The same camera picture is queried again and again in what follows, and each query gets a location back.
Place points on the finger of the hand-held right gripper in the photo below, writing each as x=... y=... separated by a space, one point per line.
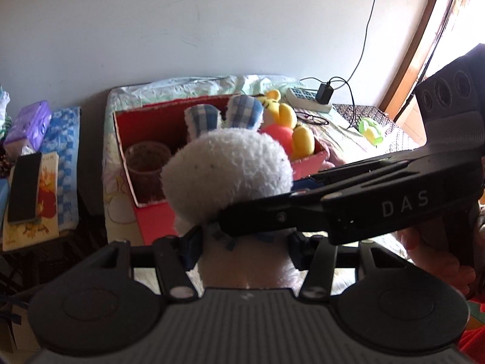
x=360 y=170
x=265 y=214

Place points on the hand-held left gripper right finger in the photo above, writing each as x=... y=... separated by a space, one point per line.
x=297 y=250

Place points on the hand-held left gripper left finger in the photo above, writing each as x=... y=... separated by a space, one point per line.
x=193 y=244

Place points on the white rabbit plush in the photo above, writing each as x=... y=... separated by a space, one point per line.
x=227 y=170

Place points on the yellow bear plush toy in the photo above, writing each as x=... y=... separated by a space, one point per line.
x=301 y=140

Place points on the red cardboard box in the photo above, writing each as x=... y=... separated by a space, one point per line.
x=155 y=121

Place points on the person's right hand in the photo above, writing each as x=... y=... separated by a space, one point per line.
x=432 y=250

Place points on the pink plush toy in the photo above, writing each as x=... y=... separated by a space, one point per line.
x=337 y=155

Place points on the green frog plush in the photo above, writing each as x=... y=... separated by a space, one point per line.
x=369 y=132

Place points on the patterned brown tablecloth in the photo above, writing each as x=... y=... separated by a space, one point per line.
x=394 y=132

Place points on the black eyeglasses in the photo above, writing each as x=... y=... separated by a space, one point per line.
x=303 y=115

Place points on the brown plastic cup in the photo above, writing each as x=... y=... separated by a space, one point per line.
x=147 y=174

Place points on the black charger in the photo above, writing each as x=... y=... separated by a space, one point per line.
x=325 y=93

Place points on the white power strip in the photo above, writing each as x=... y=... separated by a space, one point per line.
x=299 y=96

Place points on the illustrated book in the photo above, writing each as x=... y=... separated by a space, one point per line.
x=47 y=197

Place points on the blue checked towel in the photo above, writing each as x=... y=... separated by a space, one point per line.
x=64 y=140

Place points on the colourful floor mat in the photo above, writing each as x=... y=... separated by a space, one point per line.
x=475 y=341

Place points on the black smartphone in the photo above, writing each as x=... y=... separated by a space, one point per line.
x=24 y=185

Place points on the purple tissue pack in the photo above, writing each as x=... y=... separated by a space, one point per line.
x=30 y=121

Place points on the wooden door frame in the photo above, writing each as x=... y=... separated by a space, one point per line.
x=416 y=45

